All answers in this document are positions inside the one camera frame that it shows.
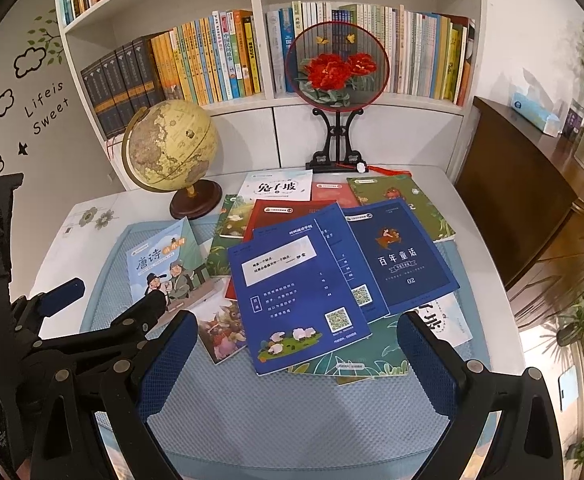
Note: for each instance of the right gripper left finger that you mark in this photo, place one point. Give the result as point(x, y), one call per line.
point(132, 396)

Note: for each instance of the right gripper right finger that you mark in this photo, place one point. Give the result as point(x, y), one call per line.
point(526, 444)

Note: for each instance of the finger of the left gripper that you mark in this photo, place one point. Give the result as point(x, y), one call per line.
point(145, 313)
point(59, 298)

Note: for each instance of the Tang poetry light blue book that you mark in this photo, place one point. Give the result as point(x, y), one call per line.
point(170, 261)

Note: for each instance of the blue fairy tale book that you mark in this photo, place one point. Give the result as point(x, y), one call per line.
point(404, 261)

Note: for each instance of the blue eagle fable book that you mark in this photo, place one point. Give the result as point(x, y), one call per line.
point(294, 300)

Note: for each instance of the red fairy tale book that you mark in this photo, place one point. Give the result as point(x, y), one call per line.
point(281, 218)

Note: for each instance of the blue back cover book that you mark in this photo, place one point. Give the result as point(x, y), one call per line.
point(330, 222)

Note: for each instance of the white rabbit slope book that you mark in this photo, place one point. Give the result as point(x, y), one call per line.
point(289, 184)

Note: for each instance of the row of orange books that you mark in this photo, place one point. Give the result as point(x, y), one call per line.
point(209, 60)

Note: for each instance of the row of mixed books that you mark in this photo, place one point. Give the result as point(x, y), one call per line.
point(430, 54)

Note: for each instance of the white calligraphy title book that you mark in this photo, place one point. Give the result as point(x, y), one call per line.
point(445, 319)

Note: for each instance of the animal picture book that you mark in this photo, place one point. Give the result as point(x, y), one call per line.
point(220, 327)

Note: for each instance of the dark green landscape book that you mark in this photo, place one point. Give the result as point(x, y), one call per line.
point(231, 227)

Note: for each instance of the light blue mesh mat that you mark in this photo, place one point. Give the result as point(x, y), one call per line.
point(222, 421)

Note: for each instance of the yellow antique globe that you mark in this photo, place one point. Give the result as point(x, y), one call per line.
point(168, 148)

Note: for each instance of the dark wooden cabinet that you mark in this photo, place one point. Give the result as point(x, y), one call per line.
point(525, 192)

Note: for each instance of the olive green insect book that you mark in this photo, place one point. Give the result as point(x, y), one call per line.
point(371, 190)

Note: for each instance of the row of dark volumes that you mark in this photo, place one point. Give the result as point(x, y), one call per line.
point(121, 82)

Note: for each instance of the pink scholar cover book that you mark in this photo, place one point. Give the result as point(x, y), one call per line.
point(338, 192)

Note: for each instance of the red tassel with bead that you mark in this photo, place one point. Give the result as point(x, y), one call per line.
point(377, 169)

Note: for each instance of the blue tissue box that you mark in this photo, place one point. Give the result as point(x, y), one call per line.
point(544, 120)

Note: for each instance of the round red flower fan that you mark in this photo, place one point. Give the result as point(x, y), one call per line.
point(336, 65)

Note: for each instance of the white bookshelf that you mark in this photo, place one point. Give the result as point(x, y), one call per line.
point(270, 129)

